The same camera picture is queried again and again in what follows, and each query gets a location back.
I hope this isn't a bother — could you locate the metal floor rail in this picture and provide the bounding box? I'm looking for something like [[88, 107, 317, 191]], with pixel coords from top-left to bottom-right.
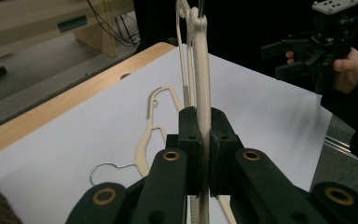
[[324, 134, 358, 171]]

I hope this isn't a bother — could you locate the black cable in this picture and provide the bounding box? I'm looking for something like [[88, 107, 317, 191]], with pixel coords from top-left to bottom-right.
[[86, 0, 139, 49], [114, 14, 142, 46]]

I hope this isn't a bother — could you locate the light wooden cabinet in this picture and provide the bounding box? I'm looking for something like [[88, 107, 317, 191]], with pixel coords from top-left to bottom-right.
[[0, 0, 136, 63]]

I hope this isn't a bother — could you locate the beige clothes hanger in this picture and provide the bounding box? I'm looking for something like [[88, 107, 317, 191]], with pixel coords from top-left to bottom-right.
[[89, 86, 237, 224], [175, 0, 214, 224]]

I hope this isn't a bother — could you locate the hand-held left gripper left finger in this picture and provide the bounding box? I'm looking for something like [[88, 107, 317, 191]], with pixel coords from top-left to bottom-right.
[[166, 106, 205, 197]]

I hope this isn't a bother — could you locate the teal cabinet handle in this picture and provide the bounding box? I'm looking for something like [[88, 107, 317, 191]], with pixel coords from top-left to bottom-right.
[[57, 14, 89, 34]]

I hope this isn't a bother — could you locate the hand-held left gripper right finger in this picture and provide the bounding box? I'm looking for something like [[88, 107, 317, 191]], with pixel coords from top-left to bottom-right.
[[210, 107, 244, 198]]

